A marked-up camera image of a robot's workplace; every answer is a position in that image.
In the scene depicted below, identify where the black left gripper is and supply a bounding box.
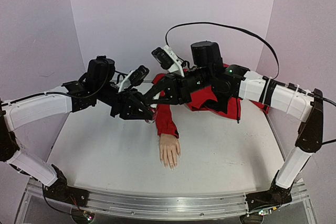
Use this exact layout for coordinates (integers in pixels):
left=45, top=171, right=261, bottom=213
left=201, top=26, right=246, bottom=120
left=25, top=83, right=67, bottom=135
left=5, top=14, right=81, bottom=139
left=97, top=81, right=158, bottom=119

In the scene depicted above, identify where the red nail polish bottle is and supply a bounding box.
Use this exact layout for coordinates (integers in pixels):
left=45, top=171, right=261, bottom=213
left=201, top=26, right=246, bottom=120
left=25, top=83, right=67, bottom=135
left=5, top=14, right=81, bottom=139
left=145, top=106, right=157, bottom=124

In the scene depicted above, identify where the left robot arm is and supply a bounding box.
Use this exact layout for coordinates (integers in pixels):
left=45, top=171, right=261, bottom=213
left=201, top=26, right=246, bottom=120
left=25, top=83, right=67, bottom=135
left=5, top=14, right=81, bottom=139
left=1, top=56, right=154, bottom=201

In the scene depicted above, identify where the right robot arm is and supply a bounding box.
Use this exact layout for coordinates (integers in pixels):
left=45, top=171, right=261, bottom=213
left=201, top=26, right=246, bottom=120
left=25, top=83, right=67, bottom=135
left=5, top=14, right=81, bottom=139
left=145, top=41, right=323, bottom=189

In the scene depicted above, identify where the red jacket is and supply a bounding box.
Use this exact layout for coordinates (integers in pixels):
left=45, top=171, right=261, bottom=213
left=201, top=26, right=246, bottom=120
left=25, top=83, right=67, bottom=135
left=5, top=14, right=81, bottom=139
left=151, top=62, right=268, bottom=138

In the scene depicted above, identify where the mannequin hand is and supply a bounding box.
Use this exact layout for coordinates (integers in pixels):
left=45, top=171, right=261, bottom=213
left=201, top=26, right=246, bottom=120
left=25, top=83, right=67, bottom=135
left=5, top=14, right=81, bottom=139
left=159, top=134, right=181, bottom=170

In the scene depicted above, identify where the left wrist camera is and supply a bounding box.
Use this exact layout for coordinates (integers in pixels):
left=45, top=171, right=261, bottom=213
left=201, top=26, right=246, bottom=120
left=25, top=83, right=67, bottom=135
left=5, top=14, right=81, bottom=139
left=118, top=65, right=150, bottom=92

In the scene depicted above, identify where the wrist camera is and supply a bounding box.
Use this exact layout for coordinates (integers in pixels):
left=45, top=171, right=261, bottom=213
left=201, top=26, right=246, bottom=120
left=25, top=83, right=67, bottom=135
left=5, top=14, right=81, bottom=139
left=151, top=45, right=184, bottom=77
left=118, top=65, right=150, bottom=92

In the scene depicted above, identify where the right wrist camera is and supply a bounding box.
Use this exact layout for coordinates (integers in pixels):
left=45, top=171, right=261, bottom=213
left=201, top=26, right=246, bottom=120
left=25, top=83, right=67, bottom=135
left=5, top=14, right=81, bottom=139
left=151, top=45, right=184, bottom=77

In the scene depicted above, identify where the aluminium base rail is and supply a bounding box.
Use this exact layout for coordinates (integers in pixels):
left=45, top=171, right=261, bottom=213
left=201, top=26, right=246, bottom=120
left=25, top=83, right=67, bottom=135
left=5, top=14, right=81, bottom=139
left=15, top=179, right=316, bottom=223

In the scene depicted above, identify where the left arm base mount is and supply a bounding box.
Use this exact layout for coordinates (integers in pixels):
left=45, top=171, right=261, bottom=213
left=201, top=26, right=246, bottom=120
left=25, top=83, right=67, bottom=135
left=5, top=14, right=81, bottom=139
left=43, top=164, right=89, bottom=207

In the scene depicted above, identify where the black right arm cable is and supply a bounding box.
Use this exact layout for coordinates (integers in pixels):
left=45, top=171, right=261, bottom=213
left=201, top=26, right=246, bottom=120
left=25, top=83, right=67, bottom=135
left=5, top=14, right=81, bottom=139
left=165, top=22, right=336, bottom=146

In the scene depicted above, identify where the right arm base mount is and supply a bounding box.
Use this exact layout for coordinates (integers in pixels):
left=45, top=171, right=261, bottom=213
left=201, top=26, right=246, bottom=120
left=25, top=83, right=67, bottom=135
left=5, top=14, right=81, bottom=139
left=246, top=178, right=293, bottom=212

